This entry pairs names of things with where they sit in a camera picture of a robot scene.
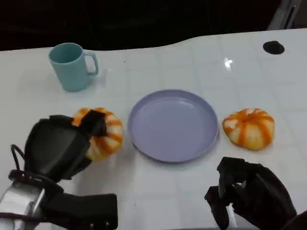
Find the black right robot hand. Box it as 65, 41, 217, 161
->
204, 157, 298, 230

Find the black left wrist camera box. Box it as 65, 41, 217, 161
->
42, 192, 118, 230

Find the black looping cable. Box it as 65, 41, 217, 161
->
10, 144, 27, 174

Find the orange and white bread roll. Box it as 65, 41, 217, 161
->
222, 108, 275, 151
71, 107, 125, 162

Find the pale green mug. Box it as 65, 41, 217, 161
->
48, 42, 99, 92

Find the lilac plate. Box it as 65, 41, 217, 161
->
127, 89, 220, 164

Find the grey background furniture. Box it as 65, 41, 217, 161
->
267, 0, 307, 31

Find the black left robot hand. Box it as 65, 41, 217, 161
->
24, 109, 107, 184

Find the black round table grommet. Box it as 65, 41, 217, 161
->
262, 41, 285, 56

